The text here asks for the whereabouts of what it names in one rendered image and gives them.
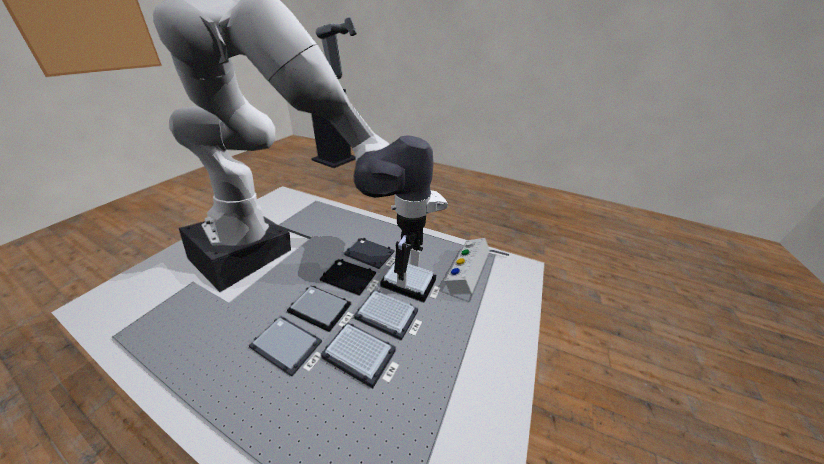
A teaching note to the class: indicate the white button panel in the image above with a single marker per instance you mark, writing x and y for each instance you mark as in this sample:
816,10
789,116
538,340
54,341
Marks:
464,273

